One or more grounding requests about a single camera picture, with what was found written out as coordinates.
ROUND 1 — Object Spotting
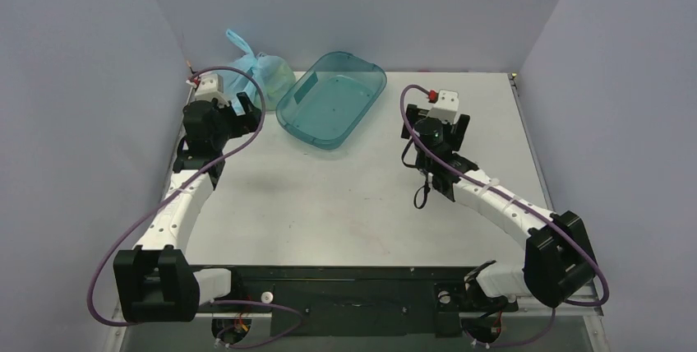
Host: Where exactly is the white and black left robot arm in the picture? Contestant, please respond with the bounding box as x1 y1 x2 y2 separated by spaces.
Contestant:
113 93 263 323

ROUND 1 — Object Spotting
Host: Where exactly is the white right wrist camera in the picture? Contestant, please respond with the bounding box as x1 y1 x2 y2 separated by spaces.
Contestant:
427 90 459 124

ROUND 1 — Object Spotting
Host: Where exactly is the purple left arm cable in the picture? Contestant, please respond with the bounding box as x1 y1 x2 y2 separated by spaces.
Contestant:
86 67 305 350

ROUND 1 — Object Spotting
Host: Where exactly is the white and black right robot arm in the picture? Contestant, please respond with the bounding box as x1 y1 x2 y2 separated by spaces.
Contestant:
401 104 599 308

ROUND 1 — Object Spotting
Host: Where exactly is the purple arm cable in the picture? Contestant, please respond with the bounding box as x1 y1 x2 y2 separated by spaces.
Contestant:
399 84 611 349
86 67 305 350

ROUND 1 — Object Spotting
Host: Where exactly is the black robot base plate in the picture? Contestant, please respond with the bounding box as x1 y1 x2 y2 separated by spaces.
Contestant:
197 266 519 337

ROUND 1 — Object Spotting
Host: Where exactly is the teal transparent plastic tray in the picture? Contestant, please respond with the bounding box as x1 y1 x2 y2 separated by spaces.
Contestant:
275 51 387 151

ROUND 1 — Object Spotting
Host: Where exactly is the light blue plastic bag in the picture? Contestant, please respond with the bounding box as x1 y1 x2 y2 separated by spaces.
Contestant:
219 30 296 112

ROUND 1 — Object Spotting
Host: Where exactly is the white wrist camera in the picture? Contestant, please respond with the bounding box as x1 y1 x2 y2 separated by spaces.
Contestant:
194 72 228 107
427 90 459 124

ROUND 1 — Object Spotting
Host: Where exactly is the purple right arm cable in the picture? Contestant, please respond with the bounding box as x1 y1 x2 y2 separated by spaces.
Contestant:
399 84 611 349

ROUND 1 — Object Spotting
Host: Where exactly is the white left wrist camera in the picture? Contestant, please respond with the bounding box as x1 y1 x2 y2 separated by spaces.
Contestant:
194 72 228 107

